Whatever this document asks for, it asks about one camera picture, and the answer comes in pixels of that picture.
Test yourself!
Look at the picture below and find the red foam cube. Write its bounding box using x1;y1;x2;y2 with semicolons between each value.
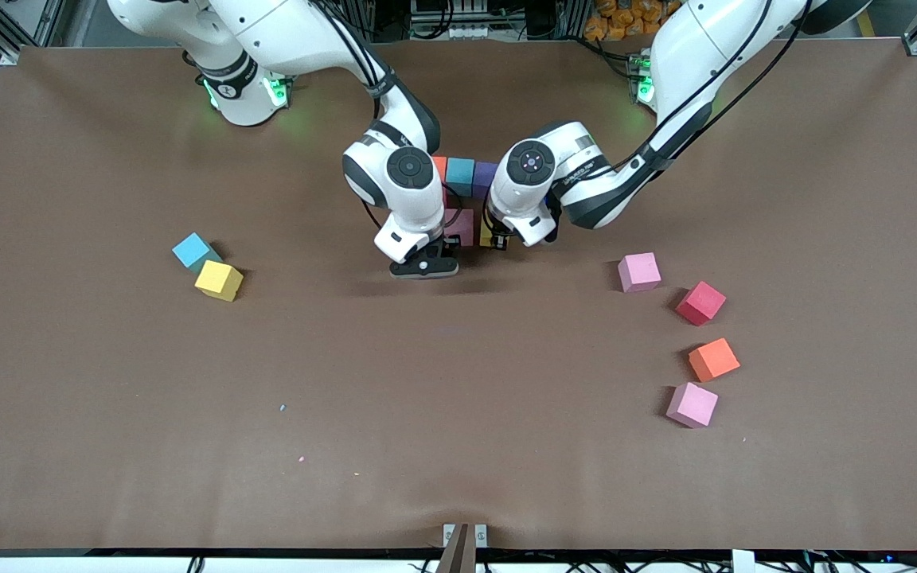
675;280;728;327

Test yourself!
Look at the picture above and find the metal table clamp bracket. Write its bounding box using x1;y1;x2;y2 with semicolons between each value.
443;523;489;573

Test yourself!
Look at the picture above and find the pile of orange balls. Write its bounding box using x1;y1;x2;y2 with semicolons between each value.
584;0;682;42

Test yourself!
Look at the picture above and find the sky blue foam cube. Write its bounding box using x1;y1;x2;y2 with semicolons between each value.
171;232;223;274

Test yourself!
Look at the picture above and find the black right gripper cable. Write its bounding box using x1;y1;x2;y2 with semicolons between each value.
359;195;466;249

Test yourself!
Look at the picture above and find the teal foam cube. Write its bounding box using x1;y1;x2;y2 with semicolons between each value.
446;157;477;197

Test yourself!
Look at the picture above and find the purple foam cube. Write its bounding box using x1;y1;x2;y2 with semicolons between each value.
472;161;501;200

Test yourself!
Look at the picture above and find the pink foam cube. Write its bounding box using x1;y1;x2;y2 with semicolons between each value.
617;251;662;294
665;382;720;430
444;209;475;248

